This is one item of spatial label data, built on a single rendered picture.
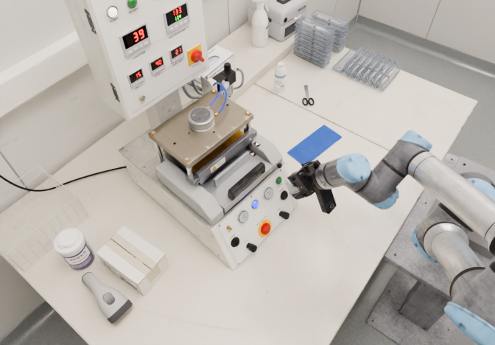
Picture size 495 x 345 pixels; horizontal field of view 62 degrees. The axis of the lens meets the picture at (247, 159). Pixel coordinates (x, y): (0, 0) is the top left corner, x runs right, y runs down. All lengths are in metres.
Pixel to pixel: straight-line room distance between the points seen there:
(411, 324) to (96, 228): 1.48
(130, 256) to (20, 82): 0.63
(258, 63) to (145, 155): 0.79
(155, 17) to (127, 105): 0.25
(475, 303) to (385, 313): 1.28
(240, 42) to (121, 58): 1.08
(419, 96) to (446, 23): 1.58
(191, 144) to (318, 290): 0.60
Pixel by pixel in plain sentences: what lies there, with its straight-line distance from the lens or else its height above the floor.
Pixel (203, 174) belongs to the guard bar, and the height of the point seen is 1.04.
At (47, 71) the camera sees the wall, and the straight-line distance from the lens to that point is 1.49.
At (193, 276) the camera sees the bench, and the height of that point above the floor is 0.75.
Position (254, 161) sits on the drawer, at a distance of 1.32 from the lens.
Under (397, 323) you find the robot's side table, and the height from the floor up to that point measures 0.01.
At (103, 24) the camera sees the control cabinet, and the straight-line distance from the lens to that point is 1.06.
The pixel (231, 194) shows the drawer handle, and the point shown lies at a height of 1.00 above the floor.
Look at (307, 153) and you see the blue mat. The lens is 1.64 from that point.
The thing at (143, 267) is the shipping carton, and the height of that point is 0.84.
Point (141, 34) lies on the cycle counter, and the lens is 1.12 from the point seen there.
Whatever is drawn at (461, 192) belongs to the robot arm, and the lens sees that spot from 1.00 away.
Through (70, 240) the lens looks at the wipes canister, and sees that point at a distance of 1.36.
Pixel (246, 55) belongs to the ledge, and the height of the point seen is 0.79.
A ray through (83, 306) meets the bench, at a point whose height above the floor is 0.75.
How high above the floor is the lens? 1.99
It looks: 51 degrees down
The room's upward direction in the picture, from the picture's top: 1 degrees counter-clockwise
